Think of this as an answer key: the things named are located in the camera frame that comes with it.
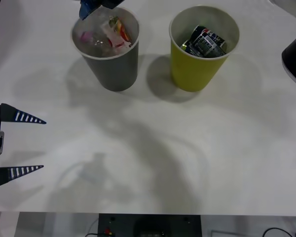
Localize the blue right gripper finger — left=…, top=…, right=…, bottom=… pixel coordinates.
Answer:
left=78, top=0, right=107, bottom=20

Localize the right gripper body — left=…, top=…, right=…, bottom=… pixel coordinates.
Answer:
left=106, top=0, right=126, bottom=9

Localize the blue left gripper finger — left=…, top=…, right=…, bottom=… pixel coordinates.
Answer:
left=0, top=164, right=44, bottom=188
left=0, top=103, right=47, bottom=124

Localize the clear bottle with red cap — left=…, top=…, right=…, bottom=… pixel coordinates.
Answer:
left=101, top=16, right=133, bottom=54

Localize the clear bottle with pink cap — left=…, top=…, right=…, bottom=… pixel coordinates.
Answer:
left=80, top=31, right=107, bottom=55

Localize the grey plastic waste bin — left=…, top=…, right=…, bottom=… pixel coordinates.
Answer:
left=71, top=6, right=141, bottom=92

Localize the dark can with green print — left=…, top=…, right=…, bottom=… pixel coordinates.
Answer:
left=180, top=39, right=195, bottom=54

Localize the black can with blue-red print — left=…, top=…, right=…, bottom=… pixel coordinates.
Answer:
left=190, top=24, right=228, bottom=58

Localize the yellow-green plastic waste bin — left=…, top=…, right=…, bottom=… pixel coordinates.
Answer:
left=169, top=5, right=240, bottom=93

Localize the black robot torso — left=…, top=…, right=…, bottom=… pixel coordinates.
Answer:
left=98, top=213, right=202, bottom=237

